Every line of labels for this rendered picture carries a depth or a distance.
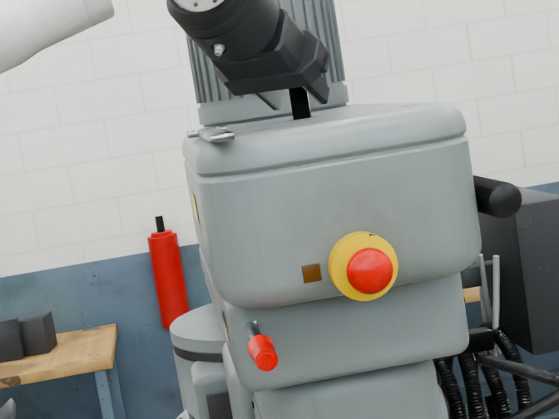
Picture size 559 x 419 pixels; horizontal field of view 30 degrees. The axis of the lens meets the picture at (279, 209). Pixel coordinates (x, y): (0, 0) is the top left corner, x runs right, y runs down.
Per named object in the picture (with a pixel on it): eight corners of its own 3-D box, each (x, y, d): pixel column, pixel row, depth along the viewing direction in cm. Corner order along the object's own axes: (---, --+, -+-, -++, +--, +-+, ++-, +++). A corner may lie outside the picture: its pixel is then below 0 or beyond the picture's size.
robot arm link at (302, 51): (215, 116, 110) (154, 53, 101) (232, 41, 114) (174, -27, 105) (323, 103, 104) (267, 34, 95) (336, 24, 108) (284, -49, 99)
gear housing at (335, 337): (477, 354, 106) (465, 258, 105) (241, 399, 103) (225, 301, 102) (399, 295, 139) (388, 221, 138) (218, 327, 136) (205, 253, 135)
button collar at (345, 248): (403, 294, 92) (393, 228, 91) (337, 307, 92) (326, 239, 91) (398, 291, 94) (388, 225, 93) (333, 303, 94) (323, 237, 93)
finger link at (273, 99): (284, 90, 116) (257, 59, 111) (279, 115, 114) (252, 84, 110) (271, 91, 117) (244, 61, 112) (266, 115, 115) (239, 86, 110)
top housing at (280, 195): (504, 271, 95) (481, 97, 93) (221, 322, 92) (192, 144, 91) (387, 217, 142) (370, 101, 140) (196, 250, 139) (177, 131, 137)
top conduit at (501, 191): (525, 215, 98) (520, 179, 98) (482, 223, 98) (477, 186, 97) (407, 181, 142) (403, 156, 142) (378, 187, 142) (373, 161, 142)
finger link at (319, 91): (319, 110, 112) (294, 78, 107) (324, 84, 113) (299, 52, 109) (333, 108, 111) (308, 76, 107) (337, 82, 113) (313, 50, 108)
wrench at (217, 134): (246, 138, 86) (244, 128, 86) (200, 145, 86) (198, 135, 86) (224, 131, 110) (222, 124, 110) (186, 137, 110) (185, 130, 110)
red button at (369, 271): (398, 292, 89) (392, 245, 89) (353, 299, 89) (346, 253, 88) (389, 285, 92) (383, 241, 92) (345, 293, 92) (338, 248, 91)
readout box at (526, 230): (596, 345, 142) (577, 194, 139) (532, 357, 141) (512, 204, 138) (541, 316, 162) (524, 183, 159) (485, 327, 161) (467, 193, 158)
